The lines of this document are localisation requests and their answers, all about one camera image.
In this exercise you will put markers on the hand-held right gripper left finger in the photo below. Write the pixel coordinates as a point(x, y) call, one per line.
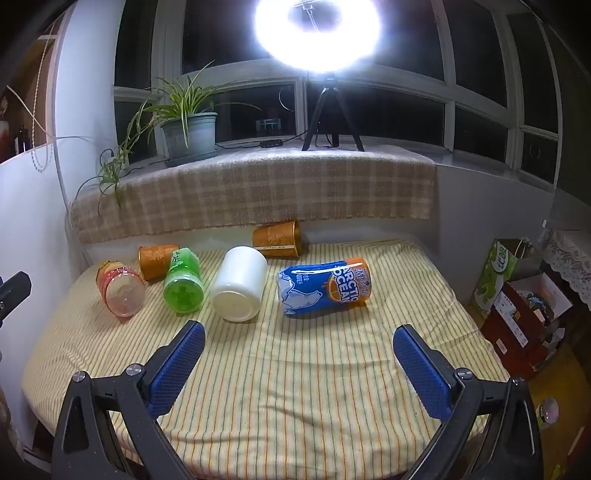
point(178, 364)

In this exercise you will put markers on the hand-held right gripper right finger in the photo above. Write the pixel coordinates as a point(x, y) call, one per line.
point(422, 369)

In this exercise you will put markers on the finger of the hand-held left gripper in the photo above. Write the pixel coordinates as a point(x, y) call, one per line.
point(14, 290)

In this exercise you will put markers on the orange patterned paper cup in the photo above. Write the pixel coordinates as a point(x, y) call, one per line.
point(278, 239)
point(157, 261)

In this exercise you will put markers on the green plastic bottle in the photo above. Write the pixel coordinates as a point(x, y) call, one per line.
point(183, 281)

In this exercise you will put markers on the pink plastic bottle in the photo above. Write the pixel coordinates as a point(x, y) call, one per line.
point(119, 288)

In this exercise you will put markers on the striped yellow mattress cloth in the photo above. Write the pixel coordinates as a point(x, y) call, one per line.
point(277, 369)

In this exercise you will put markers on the white plastic jar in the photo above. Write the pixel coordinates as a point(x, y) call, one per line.
point(239, 284)

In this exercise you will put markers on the red cardboard box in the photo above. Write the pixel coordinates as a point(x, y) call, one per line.
point(521, 318)

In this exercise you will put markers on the green and white paper bag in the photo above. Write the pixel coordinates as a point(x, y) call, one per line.
point(501, 272)

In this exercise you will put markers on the blue Arctic Ocean can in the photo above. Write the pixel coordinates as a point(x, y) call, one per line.
point(323, 286)

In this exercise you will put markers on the small pink ball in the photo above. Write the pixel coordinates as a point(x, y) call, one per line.
point(547, 411)

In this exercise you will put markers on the white lace cloth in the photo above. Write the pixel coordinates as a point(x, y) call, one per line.
point(570, 263)

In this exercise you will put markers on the plaid beige blanket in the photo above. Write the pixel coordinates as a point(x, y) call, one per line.
point(258, 189)

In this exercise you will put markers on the potted spider plant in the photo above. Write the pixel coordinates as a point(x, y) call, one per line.
point(184, 124)

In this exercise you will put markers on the black tripod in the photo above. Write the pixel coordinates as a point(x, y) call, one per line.
point(330, 115)

